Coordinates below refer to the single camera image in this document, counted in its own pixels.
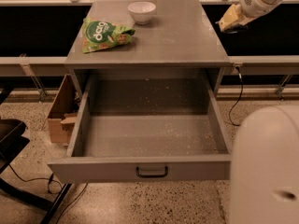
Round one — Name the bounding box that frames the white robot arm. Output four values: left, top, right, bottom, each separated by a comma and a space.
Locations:
228, 105, 299, 224

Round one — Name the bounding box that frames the grey metal rail frame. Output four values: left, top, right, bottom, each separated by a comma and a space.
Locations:
0, 0, 299, 102

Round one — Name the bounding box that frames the black floor cable left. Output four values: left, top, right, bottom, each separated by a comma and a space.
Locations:
8, 163, 90, 224

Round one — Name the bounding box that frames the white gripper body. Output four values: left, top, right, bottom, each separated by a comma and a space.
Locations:
237, 0, 292, 21

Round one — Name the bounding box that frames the green snack bag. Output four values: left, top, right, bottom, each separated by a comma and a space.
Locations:
82, 18, 135, 53

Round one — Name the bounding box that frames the white ceramic bowl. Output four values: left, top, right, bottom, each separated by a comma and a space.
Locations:
128, 2, 156, 24

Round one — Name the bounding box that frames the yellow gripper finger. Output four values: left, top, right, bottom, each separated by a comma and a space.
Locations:
218, 4, 253, 32

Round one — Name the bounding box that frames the black chair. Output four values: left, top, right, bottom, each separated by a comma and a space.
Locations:
0, 87, 73, 224

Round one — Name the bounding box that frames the brown cardboard box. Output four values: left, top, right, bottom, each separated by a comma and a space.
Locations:
47, 75, 78, 144

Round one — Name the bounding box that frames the open grey top drawer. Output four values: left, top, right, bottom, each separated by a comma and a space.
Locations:
48, 77, 231, 184

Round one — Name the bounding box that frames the black power cable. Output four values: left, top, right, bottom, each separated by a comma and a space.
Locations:
228, 64, 245, 127

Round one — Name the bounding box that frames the black drawer handle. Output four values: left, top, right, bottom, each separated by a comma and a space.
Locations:
135, 166, 168, 178

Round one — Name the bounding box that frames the grey metal cabinet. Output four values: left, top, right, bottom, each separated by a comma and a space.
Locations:
65, 0, 229, 98

